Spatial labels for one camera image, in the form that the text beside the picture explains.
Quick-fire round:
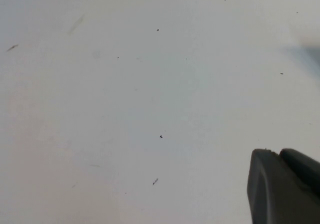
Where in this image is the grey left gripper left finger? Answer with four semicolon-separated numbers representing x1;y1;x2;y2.
246;148;320;224

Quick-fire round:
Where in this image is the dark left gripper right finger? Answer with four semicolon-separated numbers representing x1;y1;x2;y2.
278;148;320;195

